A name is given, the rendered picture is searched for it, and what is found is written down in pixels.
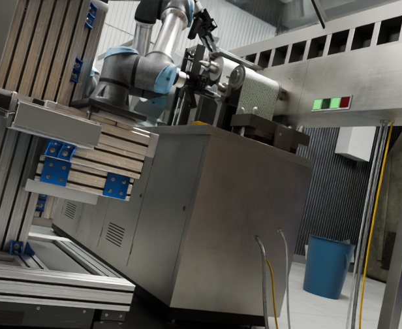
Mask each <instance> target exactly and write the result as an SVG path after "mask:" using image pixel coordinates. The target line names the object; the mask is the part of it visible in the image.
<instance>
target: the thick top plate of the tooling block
mask: <svg viewBox="0 0 402 329"><path fill-rule="evenodd" d="M277 125H281V124H278V123H276V122H273V121H270V120H268V119H265V118H263V117H260V116H257V115H254V114H233V115H232V119H231V122H230V126H231V127H234V128H237V129H241V128H242V127H245V128H246V129H259V130H261V131H264V132H267V133H270V134H273V135H275V130H276V127H277ZM281 126H284V125H281ZM284 127H286V126H284ZM286 128H288V129H291V128H289V127H286ZM292 130H293V131H294V134H293V137H292V142H295V143H297V144H298V147H309V141H310V138H311V136H309V135H308V134H304V133H301V132H299V131H296V130H294V129H292Z"/></svg>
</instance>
